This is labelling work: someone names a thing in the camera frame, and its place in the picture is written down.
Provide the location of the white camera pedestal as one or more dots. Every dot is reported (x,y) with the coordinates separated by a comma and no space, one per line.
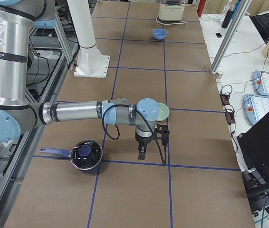
(90,61)

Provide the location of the black water bottle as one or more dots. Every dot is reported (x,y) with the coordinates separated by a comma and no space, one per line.
(228,17)

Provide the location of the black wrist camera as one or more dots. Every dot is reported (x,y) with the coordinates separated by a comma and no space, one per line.
(162,132)

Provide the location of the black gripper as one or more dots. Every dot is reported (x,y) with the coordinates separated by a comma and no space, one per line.
(142,140)

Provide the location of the blue bowl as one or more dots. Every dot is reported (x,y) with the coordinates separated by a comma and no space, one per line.
(159,33)

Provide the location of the lower blue teach pendant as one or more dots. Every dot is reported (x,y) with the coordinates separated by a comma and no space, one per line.
(255,106)

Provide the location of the black laptop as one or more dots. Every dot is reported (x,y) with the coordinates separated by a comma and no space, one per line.
(254,144)

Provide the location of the small black puck device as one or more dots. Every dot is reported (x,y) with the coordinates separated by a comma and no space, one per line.
(218,35)

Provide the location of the aluminium frame post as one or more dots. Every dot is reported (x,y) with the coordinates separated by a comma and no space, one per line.
(235,22)

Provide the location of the cream toaster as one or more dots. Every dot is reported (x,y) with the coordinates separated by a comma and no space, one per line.
(171,10)

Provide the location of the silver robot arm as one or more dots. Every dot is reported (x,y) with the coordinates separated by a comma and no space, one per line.
(18,116)

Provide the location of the green bowl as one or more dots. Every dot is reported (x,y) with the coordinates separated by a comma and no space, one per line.
(163,112)

